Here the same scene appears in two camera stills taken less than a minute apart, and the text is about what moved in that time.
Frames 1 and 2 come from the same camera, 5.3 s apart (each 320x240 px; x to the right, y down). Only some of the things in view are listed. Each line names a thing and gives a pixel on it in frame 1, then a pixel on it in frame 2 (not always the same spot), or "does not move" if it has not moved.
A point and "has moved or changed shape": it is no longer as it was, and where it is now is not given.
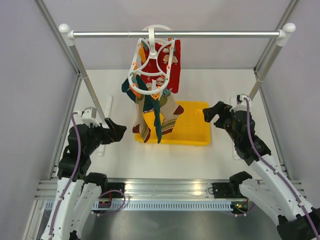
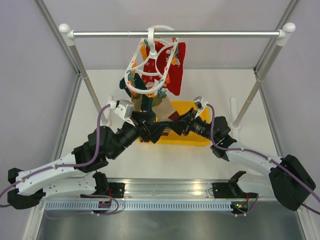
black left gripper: [116, 135] → [153, 130]
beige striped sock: [171, 110] has moved or changed shape
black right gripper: [220, 108] → [186, 122]
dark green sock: [141, 85] has moved or changed shape
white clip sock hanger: [150, 74] does not move
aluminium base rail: [154, 189] does not move
